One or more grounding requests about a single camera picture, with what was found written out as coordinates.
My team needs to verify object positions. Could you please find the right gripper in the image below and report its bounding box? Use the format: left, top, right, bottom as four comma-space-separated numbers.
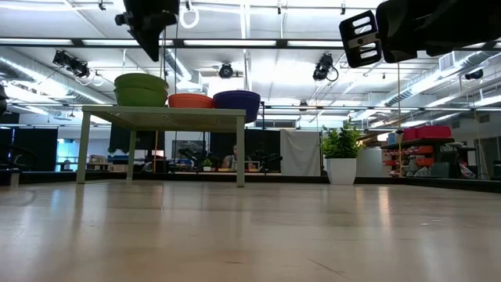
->
339, 0, 501, 68

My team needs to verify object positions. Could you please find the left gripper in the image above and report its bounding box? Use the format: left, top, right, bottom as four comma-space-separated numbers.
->
114, 0, 180, 63

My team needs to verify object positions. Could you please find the purple plastic bowl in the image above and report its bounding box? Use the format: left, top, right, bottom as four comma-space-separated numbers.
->
213, 89, 261, 96
214, 96, 261, 124
213, 92, 261, 99

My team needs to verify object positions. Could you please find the round black ceiling light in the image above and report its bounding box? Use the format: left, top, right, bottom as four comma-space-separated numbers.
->
218, 62, 235, 80

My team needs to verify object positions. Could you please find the black studio light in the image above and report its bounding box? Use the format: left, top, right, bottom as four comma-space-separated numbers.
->
52, 49, 74, 68
69, 58, 92, 79

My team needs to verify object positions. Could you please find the pale green perforated metal shelf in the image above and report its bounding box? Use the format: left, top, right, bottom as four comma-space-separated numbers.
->
76, 105, 247, 188

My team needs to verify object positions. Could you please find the large red storage bin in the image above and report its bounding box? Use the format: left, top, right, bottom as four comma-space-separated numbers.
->
416, 125, 452, 139

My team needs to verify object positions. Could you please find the black fabric panel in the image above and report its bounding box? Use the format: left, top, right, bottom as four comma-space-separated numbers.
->
108, 125, 165, 154

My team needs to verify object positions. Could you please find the metal storage rack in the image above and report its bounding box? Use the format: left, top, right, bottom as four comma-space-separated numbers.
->
380, 136, 478, 179

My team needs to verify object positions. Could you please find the dark overhead beam with lights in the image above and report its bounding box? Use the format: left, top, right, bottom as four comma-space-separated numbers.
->
0, 37, 501, 52

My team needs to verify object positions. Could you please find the person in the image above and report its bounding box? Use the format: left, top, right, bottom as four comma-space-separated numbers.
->
222, 144, 251, 172

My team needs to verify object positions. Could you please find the white round column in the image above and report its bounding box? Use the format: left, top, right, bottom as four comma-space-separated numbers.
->
355, 146, 384, 178

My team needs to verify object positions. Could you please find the green plant in white pot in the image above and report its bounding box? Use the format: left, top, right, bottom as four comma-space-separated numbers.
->
319, 120, 363, 186

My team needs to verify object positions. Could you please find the white cloth panel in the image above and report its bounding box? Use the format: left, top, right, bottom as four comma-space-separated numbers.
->
279, 129, 323, 176

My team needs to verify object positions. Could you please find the thin black hanging cable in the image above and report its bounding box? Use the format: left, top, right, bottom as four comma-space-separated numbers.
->
173, 13, 181, 95

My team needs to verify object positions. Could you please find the white cable ring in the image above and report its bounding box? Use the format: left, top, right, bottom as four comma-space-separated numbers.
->
178, 6, 200, 30

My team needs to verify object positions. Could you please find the yellow hanging cord with weight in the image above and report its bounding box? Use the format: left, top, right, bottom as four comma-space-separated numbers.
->
395, 62, 404, 177

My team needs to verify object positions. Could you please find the black ceiling camera with cable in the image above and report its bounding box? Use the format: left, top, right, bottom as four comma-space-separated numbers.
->
312, 52, 340, 83

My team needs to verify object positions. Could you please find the silver ceiling duct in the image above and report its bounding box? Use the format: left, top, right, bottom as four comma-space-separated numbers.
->
0, 46, 109, 106

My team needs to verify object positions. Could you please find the black frame rail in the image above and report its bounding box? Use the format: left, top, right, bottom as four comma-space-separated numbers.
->
0, 168, 501, 193

